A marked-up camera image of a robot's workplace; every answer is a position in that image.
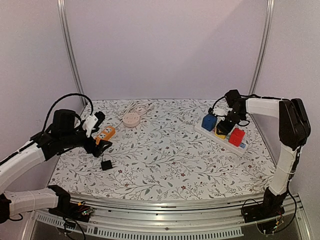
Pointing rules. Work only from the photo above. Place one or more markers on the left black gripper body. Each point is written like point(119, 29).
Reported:
point(89, 147)

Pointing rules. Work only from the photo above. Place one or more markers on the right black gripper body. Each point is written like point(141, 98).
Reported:
point(227, 124)

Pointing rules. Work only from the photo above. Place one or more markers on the yellow cube socket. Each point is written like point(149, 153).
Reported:
point(221, 132)

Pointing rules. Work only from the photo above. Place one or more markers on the orange power strip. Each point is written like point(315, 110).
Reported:
point(105, 134)

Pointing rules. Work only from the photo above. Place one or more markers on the red cube socket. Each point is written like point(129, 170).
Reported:
point(236, 137)

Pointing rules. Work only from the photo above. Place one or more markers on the blue cube socket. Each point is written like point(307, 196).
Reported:
point(209, 122)

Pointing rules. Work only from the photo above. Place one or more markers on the black power adapter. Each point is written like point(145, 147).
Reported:
point(106, 165)

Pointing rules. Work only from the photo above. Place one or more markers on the white power strip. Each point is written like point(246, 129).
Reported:
point(223, 143)

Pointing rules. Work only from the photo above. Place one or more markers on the pink round socket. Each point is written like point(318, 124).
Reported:
point(131, 120)

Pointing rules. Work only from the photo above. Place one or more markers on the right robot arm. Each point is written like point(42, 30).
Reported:
point(293, 131)

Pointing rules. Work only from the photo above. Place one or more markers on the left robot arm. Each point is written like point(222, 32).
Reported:
point(63, 130)

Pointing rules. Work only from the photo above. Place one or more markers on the floral table mat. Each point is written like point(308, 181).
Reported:
point(164, 158)

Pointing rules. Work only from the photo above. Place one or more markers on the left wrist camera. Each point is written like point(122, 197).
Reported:
point(92, 123)

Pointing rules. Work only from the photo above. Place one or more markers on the aluminium front rail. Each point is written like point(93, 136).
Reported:
point(209, 219)

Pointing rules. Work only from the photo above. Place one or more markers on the right aluminium post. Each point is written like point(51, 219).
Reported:
point(263, 46)

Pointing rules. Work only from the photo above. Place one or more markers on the aluminium post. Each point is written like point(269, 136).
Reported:
point(61, 6)
point(263, 46)

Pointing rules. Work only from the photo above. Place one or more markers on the left aluminium post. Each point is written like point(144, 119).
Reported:
point(61, 6)

